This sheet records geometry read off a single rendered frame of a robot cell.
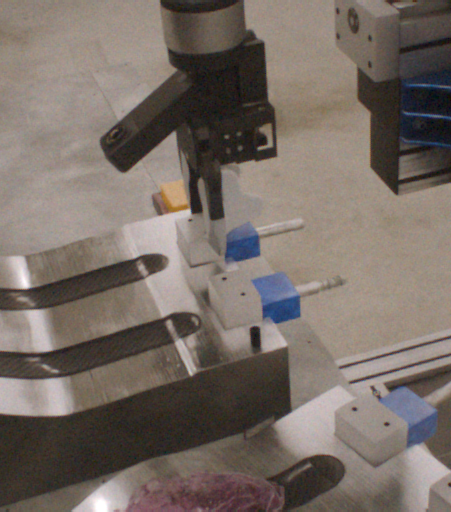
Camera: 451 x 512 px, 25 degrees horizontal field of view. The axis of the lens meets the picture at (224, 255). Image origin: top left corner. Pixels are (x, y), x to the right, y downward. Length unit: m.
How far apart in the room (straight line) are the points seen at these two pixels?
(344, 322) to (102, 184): 1.11
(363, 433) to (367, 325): 1.51
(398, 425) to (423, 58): 0.63
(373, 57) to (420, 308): 1.16
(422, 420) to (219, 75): 0.36
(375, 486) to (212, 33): 0.40
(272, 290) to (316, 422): 0.14
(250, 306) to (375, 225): 1.77
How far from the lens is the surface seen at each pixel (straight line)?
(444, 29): 1.34
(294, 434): 0.87
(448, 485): 0.80
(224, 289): 0.93
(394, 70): 1.33
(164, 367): 0.90
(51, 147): 1.47
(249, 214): 0.98
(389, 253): 2.57
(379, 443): 0.83
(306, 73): 3.51
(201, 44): 0.89
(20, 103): 1.61
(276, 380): 0.92
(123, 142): 0.93
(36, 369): 0.93
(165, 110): 0.92
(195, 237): 1.00
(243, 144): 0.96
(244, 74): 0.94
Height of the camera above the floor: 1.47
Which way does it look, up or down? 35 degrees down
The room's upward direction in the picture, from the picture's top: 6 degrees counter-clockwise
